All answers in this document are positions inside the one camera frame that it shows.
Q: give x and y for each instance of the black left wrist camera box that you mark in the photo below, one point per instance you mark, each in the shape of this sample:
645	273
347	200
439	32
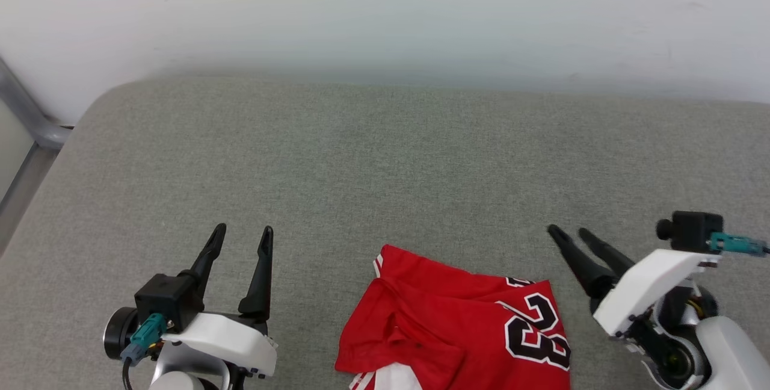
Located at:
168	300

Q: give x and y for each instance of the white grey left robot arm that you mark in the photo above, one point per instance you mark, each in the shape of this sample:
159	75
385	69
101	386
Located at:
180	372

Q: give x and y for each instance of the grey metal frame rail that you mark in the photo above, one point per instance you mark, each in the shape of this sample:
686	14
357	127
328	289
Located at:
30	116

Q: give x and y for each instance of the red white basketball jersey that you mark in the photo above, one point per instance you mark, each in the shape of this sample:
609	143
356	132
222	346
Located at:
445	330

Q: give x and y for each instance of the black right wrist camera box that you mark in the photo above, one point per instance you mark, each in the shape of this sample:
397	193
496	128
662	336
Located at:
695	230

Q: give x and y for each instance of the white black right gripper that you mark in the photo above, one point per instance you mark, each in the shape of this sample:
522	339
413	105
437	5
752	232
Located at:
649	284

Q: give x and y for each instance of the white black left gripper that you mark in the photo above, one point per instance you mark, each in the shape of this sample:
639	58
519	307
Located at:
228	339

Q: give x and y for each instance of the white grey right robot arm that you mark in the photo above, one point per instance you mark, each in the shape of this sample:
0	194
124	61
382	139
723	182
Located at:
737	354

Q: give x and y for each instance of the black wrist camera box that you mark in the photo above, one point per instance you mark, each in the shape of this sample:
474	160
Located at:
168	300
695	230

